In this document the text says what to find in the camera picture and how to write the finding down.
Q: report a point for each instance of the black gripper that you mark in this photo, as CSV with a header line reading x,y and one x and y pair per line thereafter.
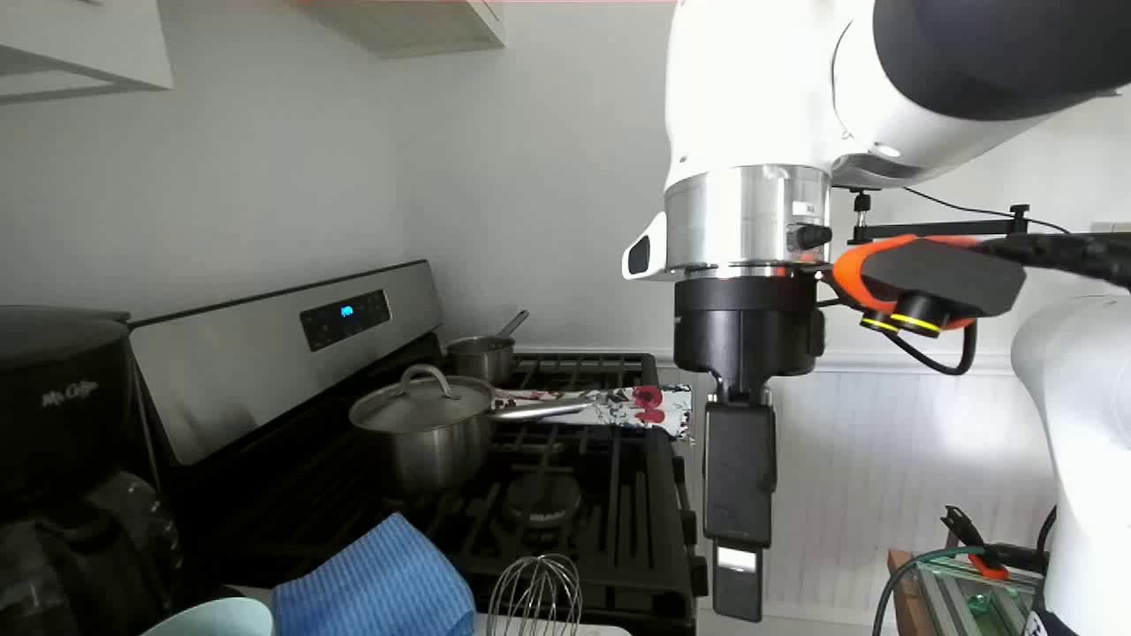
x,y
748,324

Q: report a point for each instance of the floral cloth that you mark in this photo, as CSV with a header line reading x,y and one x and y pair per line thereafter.
x,y
648,406

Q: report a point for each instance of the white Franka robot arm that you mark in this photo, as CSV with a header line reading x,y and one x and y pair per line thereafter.
x,y
753,93

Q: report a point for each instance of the blue cloth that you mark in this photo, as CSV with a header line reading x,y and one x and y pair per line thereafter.
x,y
372,583

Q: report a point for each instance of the black stainless oven range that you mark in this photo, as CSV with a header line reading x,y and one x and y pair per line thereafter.
x,y
234,364

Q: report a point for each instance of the white tray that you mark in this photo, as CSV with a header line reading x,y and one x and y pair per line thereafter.
x,y
594,627

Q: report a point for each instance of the black clamp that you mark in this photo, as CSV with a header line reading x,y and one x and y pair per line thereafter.
x,y
972,533

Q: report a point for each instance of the green circuit board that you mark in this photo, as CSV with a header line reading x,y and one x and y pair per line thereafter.
x,y
976,595

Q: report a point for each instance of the small steel saucepan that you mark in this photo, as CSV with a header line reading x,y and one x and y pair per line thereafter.
x,y
481,357

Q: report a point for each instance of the large steel pot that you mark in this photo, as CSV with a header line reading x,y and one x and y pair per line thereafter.
x,y
427,452

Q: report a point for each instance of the steel pot lid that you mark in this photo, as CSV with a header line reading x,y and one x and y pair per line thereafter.
x,y
417,404

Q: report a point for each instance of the pale green bowl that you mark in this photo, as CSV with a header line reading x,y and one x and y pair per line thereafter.
x,y
215,618

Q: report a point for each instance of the black coffee maker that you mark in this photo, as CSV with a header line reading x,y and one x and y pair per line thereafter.
x,y
59,446

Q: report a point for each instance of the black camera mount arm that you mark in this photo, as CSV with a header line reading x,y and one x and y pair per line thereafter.
x,y
1060,249

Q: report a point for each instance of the beige wall cabinet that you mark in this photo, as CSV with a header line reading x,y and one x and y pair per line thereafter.
x,y
410,21

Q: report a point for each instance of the white wall cabinet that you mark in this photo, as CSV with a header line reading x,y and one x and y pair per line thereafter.
x,y
81,41

